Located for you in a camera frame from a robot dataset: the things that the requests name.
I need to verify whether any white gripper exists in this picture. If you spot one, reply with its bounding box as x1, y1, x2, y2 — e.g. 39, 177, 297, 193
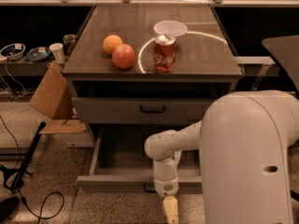
154, 176, 179, 224

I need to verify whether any grey drawer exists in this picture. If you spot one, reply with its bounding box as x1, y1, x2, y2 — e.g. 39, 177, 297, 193
78, 125, 202, 194
72, 97, 214, 125

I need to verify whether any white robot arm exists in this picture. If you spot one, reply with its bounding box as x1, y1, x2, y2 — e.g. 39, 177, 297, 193
145, 91, 299, 224

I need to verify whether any grey top drawer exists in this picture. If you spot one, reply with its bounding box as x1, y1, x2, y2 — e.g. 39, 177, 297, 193
72, 97, 214, 125

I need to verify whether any grey drawer cabinet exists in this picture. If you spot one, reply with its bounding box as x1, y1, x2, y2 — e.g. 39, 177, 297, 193
63, 3, 242, 138

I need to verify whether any red apple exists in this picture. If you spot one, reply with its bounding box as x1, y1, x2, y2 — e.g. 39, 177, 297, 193
112, 44, 135, 69

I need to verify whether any black stand leg left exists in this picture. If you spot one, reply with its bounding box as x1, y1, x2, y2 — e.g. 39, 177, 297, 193
0, 122, 46, 192

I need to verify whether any red cola can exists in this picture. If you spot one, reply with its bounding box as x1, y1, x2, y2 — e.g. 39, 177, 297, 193
153, 34, 177, 74

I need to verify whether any brown cardboard box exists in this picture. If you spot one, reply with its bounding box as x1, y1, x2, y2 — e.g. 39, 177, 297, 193
29, 62, 86, 134

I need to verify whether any black round floor base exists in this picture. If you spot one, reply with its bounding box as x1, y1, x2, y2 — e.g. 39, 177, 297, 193
0, 197, 20, 224

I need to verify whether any orange fruit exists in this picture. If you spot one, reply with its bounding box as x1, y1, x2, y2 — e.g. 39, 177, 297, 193
103, 35, 122, 54

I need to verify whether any white plastic bowl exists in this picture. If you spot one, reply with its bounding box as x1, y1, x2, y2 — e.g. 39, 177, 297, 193
153, 21, 188, 37

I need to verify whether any white paper cup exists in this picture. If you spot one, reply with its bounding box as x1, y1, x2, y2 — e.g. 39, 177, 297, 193
50, 43, 65, 63

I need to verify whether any dark glass jar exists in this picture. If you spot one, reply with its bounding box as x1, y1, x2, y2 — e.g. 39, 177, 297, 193
63, 35, 76, 55

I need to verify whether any grey shelf ledge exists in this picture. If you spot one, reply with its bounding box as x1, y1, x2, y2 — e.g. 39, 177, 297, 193
0, 58, 56, 77

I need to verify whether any white and blue bowl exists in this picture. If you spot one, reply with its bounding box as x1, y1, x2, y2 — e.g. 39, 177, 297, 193
0, 43, 26, 61

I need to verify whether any black floor cable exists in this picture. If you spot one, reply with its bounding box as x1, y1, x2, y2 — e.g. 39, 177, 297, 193
0, 115, 65, 224

